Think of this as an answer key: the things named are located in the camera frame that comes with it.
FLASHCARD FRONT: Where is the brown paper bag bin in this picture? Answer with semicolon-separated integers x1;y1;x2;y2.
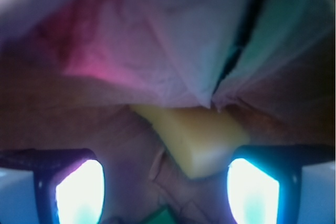
0;0;336;224

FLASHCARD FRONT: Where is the green rectangular sponge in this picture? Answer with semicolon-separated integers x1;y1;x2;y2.
141;207;177;224

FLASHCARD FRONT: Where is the yellow sponge with green back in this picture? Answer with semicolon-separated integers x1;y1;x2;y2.
130;104;250;179

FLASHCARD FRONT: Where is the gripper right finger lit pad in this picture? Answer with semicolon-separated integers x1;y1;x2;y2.
227;144;335;223

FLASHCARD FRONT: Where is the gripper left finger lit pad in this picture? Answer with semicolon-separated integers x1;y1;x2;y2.
1;148;105;223

